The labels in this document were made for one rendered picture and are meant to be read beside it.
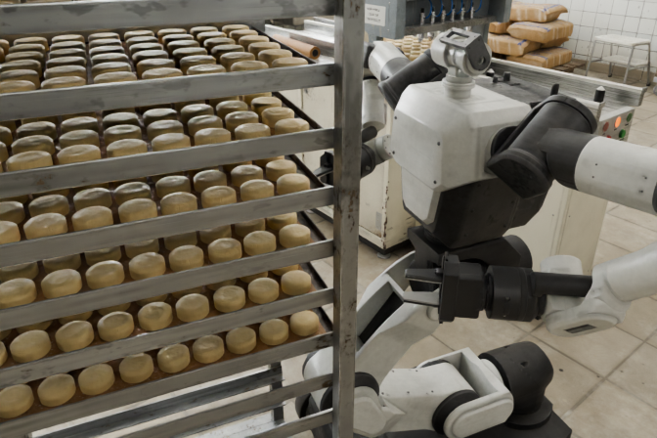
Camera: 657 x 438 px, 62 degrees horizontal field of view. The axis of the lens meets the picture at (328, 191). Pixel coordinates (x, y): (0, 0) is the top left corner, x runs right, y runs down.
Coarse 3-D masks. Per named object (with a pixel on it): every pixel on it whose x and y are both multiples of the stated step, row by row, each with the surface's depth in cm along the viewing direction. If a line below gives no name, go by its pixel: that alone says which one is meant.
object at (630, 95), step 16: (320, 32) 322; (496, 64) 232; (512, 64) 226; (528, 80) 222; (544, 80) 217; (560, 80) 211; (576, 80) 207; (592, 80) 201; (592, 96) 203; (608, 96) 199; (624, 96) 194; (640, 96) 190
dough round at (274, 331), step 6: (264, 324) 94; (270, 324) 94; (276, 324) 94; (282, 324) 94; (264, 330) 92; (270, 330) 92; (276, 330) 92; (282, 330) 92; (264, 336) 92; (270, 336) 91; (276, 336) 91; (282, 336) 92; (264, 342) 92; (270, 342) 92; (276, 342) 92; (282, 342) 92
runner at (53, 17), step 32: (96, 0) 59; (128, 0) 60; (160, 0) 61; (192, 0) 62; (224, 0) 64; (256, 0) 65; (288, 0) 66; (320, 0) 68; (0, 32) 56; (32, 32) 57
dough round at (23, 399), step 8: (24, 384) 82; (0, 392) 80; (8, 392) 80; (16, 392) 80; (24, 392) 80; (0, 400) 79; (8, 400) 79; (16, 400) 79; (24, 400) 79; (32, 400) 81; (0, 408) 78; (8, 408) 78; (16, 408) 78; (24, 408) 79; (0, 416) 78; (8, 416) 78
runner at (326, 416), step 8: (312, 416) 98; (320, 416) 99; (328, 416) 100; (288, 424) 97; (296, 424) 97; (304, 424) 98; (312, 424) 99; (320, 424) 100; (264, 432) 95; (272, 432) 96; (280, 432) 96; (288, 432) 97; (296, 432) 98
